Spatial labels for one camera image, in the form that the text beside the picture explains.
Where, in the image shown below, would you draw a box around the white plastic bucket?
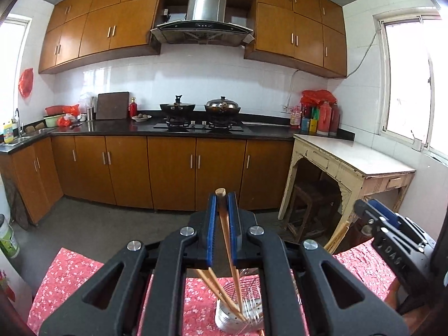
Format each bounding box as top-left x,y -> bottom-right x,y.
0,214 -> 20,259

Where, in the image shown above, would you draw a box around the black wok on stove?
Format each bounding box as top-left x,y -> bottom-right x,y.
160,95 -> 196,126

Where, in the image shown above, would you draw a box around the lidded dark cooking pot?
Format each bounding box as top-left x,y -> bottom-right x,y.
204,95 -> 241,122

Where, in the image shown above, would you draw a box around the dark sauce bottle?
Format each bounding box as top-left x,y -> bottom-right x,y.
329,104 -> 340,137

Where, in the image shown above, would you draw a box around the steel range hood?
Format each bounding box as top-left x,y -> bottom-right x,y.
151,0 -> 254,46

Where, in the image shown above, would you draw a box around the cream wooden side table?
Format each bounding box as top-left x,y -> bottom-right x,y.
278,133 -> 417,234

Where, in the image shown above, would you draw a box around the upper wooden wall cabinets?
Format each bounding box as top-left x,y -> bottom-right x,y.
39,0 -> 347,78

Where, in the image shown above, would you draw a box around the person's right hand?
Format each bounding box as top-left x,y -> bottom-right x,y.
384,277 -> 431,335

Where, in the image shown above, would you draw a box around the wooden stool under table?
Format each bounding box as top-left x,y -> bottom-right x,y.
283,181 -> 342,243

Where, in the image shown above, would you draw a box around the red floral tablecloth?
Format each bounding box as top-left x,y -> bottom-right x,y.
27,241 -> 396,335

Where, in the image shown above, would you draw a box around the wire utensil holder basket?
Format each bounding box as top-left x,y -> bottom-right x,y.
214,269 -> 265,335

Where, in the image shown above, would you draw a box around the red oil jug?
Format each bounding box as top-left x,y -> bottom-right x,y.
317,101 -> 332,137

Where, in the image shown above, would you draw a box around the yellow dish soap bottle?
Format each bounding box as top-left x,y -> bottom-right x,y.
3,122 -> 15,144

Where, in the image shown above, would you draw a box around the wooden chopstick six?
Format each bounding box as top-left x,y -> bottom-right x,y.
324,221 -> 350,254

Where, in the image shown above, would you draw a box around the red plastic basin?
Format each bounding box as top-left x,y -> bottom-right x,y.
45,105 -> 65,116

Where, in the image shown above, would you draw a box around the wooden chopstick three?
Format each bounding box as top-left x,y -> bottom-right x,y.
195,268 -> 247,322

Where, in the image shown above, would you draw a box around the small plate of food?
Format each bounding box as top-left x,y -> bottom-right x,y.
131,114 -> 152,123

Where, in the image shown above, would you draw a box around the dark wooden cutting board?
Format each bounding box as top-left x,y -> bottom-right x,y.
96,92 -> 130,120

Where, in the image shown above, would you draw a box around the lower wooden kitchen cabinets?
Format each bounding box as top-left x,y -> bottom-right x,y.
1,135 -> 292,224

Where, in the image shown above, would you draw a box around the green basin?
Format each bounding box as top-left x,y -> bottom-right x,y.
43,114 -> 65,128

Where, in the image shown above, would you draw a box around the gas stove top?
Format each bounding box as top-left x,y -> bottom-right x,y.
153,122 -> 245,134

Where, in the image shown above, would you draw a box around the red plastic bag on wall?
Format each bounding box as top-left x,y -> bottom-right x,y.
18,68 -> 34,99

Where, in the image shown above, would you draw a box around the wooden chopstick four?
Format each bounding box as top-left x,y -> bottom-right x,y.
215,188 -> 243,312

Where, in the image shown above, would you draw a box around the right window frame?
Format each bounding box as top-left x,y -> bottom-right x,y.
379,13 -> 447,158

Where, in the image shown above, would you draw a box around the red bottle on counter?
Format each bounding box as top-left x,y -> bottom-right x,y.
128,97 -> 138,118

